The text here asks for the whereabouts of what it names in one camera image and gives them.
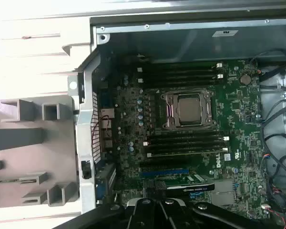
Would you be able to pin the black expansion slot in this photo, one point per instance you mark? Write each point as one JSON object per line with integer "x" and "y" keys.
{"x": 157, "y": 164}

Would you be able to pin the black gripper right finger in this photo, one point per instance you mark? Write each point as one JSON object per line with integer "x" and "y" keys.
{"x": 171, "y": 214}

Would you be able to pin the black graphics card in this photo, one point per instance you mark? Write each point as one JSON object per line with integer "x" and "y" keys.
{"x": 181, "y": 185}

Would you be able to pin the silver coin battery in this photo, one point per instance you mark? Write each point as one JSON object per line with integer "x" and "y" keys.
{"x": 245, "y": 79}

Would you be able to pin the green motherboard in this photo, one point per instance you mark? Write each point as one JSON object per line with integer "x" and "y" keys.
{"x": 240, "y": 133}

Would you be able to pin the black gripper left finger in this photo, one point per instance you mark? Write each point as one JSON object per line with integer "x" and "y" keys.
{"x": 143, "y": 214}

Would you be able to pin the black RAM slot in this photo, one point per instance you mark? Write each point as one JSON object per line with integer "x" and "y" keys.
{"x": 183, "y": 135}
{"x": 181, "y": 84}
{"x": 181, "y": 72}
{"x": 183, "y": 146}

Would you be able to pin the silver CPU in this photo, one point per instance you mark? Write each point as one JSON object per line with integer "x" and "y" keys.
{"x": 190, "y": 111}

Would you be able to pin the black open PC case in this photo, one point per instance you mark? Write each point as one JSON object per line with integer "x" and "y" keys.
{"x": 157, "y": 45}

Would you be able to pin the blue expansion slot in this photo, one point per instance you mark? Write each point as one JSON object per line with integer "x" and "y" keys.
{"x": 165, "y": 172}

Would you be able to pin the metal socket cover frame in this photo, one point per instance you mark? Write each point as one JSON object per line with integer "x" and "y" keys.
{"x": 169, "y": 112}

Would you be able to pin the grey parts rack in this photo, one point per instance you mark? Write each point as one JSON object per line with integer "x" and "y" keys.
{"x": 26, "y": 167}

